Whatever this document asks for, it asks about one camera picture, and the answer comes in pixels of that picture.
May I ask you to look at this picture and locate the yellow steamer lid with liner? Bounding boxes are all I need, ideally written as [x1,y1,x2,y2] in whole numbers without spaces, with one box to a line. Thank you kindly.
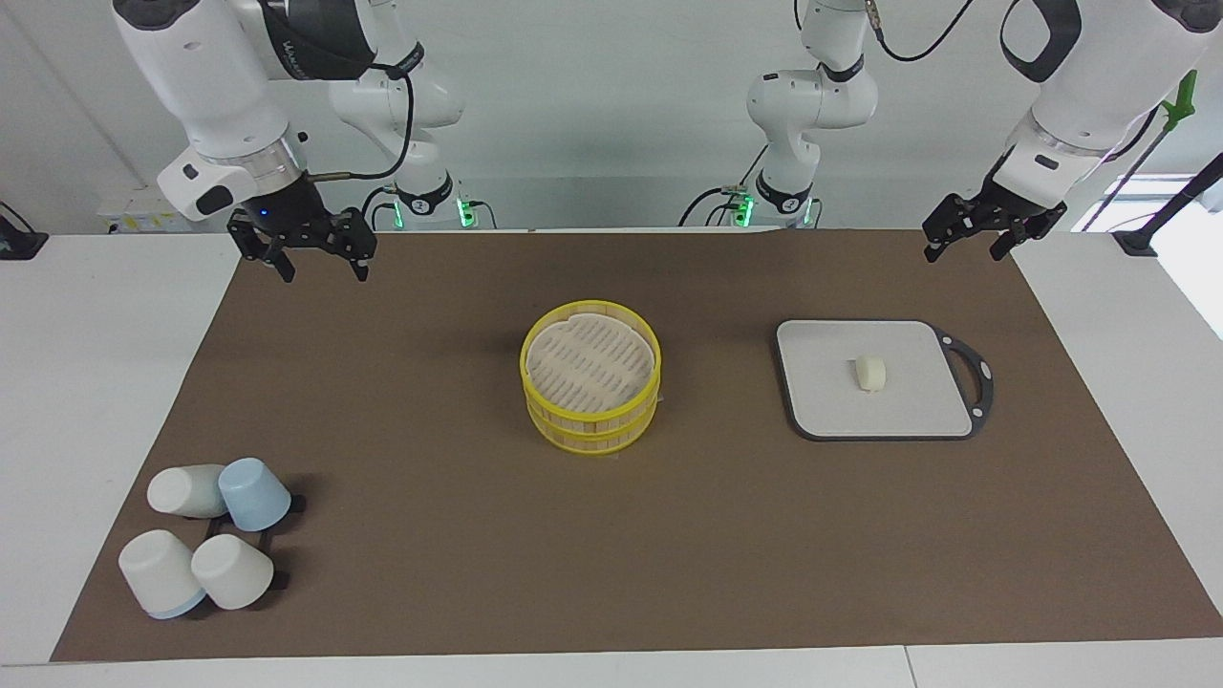
[520,300,662,423]

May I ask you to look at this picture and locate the yellow bamboo steamer base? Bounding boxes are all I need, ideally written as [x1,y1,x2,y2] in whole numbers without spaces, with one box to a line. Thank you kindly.
[527,382,661,457]

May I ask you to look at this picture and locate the black stand with pole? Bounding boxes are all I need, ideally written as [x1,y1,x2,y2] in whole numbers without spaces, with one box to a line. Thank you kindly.
[1112,153,1223,258]

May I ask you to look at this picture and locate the white box with yellow labels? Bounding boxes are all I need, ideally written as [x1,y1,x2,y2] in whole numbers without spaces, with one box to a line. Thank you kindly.
[96,183,207,234]

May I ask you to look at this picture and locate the grey cutting board black rim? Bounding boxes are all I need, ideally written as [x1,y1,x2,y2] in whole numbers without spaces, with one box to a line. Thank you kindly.
[774,319,996,442]

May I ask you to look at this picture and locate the green-tipped grey pole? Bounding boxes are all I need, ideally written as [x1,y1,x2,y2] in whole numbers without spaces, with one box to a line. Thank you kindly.
[1080,69,1199,233]

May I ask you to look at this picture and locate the light blue cup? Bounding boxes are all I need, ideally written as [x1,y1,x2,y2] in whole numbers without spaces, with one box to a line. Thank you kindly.
[218,458,292,533]

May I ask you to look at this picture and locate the white cup lying sideways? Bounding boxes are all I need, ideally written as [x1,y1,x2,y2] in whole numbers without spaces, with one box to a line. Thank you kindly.
[146,464,229,520]

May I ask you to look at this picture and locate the plain white cup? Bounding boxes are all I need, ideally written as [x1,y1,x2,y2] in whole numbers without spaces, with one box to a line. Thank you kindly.
[190,533,276,612]

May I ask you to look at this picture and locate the black cup rack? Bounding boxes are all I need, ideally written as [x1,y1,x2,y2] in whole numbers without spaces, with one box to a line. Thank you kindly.
[204,494,308,592]

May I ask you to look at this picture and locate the white cup with blue rim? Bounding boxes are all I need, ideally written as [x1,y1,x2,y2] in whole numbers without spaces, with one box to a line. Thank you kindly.
[118,529,207,620]

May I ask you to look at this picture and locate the brown table mat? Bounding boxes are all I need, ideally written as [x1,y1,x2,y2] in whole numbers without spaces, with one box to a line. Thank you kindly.
[50,227,1223,663]

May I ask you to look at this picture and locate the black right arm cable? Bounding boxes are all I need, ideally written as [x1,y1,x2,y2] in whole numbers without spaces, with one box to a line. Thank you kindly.
[308,67,416,184]

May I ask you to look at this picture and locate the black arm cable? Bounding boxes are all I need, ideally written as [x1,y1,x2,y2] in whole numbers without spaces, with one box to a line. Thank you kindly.
[308,67,416,184]
[864,0,977,64]

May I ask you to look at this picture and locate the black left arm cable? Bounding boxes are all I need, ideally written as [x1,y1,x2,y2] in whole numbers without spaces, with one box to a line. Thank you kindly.
[864,0,977,64]

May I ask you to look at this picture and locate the black base power cable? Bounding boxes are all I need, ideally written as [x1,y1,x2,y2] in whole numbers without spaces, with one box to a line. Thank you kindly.
[677,143,771,228]

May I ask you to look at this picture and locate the black clamp mount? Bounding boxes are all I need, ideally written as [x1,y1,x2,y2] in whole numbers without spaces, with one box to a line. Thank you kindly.
[0,202,50,262]

